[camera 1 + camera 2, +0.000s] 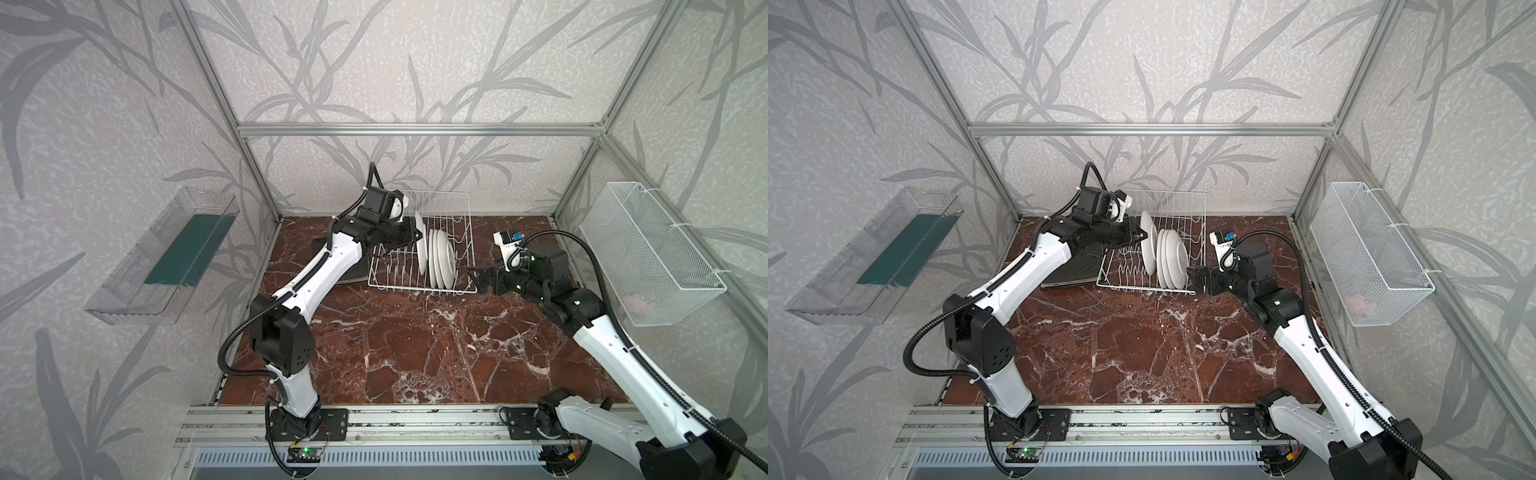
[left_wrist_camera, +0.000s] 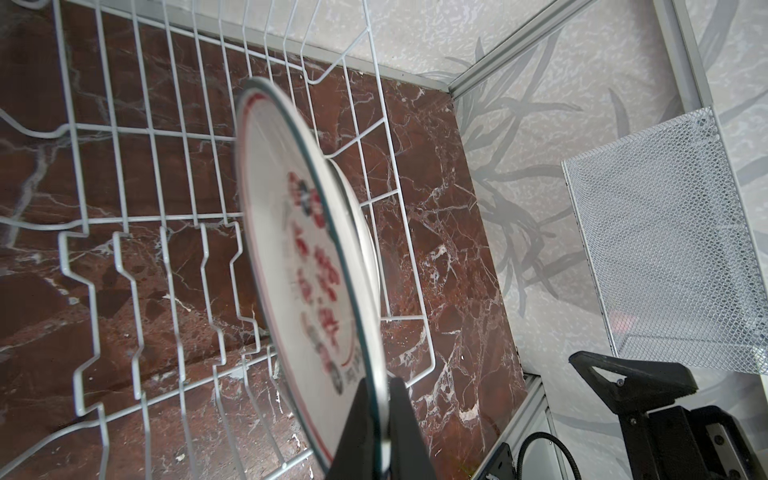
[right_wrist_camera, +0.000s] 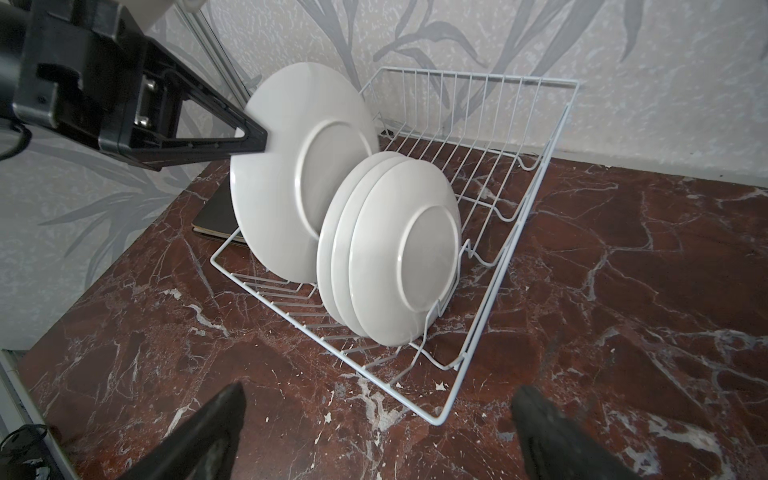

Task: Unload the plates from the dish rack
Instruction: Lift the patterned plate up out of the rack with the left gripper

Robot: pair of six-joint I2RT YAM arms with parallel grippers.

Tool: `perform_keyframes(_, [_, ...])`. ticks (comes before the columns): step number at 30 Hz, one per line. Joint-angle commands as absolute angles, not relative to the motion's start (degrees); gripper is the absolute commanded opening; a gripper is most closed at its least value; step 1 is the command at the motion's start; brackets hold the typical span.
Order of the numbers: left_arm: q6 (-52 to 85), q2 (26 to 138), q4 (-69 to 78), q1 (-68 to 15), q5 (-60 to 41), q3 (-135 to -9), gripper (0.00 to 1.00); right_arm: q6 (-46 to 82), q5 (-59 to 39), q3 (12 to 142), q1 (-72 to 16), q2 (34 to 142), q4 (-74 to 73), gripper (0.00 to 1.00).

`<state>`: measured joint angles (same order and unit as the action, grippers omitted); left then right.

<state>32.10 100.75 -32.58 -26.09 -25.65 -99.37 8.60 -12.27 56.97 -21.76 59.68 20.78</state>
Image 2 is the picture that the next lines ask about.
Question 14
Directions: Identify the white wire dish rack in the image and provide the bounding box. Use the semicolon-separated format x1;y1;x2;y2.
1;1;442;479

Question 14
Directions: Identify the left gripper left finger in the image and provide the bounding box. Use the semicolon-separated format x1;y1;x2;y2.
325;380;374;480

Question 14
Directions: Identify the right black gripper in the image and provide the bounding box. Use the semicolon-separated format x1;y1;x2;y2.
568;351;750;479

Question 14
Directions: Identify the pink object in basket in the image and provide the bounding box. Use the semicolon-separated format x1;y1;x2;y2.
608;310;637;337

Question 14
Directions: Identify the white round plate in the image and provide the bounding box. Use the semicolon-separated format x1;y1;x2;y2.
327;159;382;321
235;77;390;479

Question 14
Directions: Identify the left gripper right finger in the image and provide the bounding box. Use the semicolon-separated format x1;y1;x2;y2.
389;377;437;480

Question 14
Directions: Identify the white mesh wall basket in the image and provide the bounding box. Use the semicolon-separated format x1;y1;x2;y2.
562;107;767;375

